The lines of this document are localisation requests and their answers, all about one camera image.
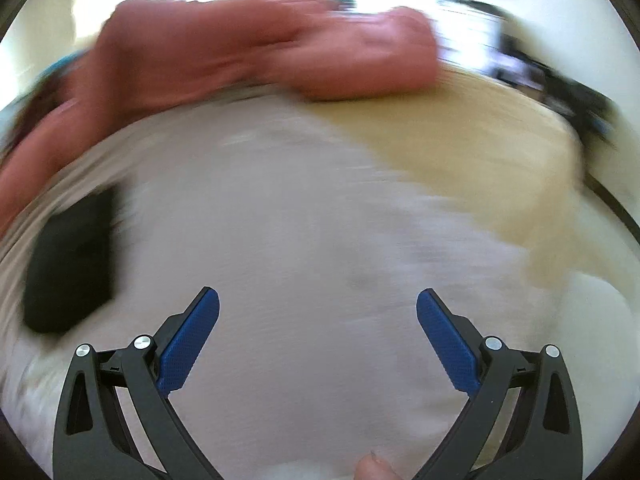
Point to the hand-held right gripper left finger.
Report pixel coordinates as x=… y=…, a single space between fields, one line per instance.
x=187 y=340

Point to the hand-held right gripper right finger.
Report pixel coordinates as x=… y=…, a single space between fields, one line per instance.
x=445 y=340

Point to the black sweater with orange cuffs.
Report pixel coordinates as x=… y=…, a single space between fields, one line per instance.
x=70 y=270

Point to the person's right hand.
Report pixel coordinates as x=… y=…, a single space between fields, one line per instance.
x=375 y=470

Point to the printed strawberry blanket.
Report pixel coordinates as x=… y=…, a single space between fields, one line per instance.
x=300 y=220

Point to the pale yellow bed sheet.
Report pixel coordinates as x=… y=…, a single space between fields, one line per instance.
x=500 y=150

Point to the dark blurred furniture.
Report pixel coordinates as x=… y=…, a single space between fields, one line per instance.
x=565 y=90

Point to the colourful striped cloth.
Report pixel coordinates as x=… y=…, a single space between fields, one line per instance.
x=30 y=105

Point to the pink comforter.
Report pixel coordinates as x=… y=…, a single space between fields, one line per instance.
x=225 y=55

